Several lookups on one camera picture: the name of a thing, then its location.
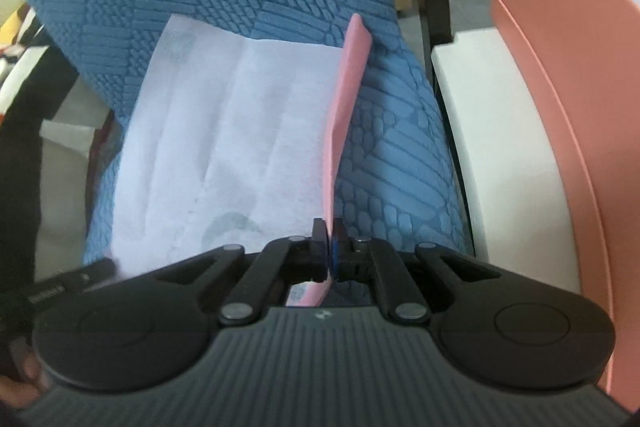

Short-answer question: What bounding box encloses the red black white striped blanket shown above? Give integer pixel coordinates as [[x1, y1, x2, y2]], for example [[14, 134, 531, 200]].
[[0, 4, 76, 118]]

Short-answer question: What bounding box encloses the pink paper shopping bag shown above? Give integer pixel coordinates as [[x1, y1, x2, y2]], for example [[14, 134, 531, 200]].
[[107, 13, 374, 308]]

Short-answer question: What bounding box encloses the pink box with white inside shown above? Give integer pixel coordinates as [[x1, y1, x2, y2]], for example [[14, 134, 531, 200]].
[[489, 0, 640, 400]]

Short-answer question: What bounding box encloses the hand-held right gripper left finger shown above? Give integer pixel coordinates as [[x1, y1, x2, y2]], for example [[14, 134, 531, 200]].
[[154, 218, 332, 325]]

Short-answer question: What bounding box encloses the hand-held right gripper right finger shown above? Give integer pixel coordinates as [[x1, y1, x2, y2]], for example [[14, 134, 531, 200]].
[[330, 218, 502, 324]]

